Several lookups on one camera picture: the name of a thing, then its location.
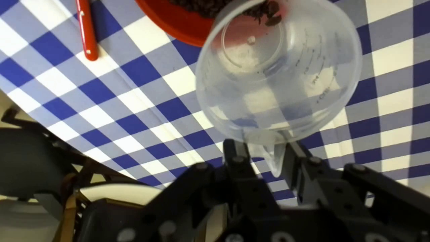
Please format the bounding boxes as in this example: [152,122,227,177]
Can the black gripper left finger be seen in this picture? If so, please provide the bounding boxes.
[146,138,277,234]

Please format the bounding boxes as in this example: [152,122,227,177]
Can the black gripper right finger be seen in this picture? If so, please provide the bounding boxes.
[286,141,430,234]

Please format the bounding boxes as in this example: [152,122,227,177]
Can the clear plastic measuring cup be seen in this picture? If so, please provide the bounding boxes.
[195,0,363,179]

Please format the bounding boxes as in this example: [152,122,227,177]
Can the few coffee beans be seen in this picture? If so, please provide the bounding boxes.
[243,0,285,27]

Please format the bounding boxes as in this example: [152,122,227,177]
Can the red bowl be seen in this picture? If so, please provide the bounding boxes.
[134,0,287,48]

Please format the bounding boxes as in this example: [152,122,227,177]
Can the blue white checkered tablecloth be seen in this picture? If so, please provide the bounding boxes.
[0,0,430,203]

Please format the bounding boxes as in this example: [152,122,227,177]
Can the coffee bean pile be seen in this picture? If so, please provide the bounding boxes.
[169,0,236,20]

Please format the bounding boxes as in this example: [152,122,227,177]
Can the black bulky object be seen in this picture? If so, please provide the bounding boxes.
[0,129,76,199]

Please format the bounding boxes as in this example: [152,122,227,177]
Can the red handled metal spoon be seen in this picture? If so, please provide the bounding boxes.
[74,0,99,62]

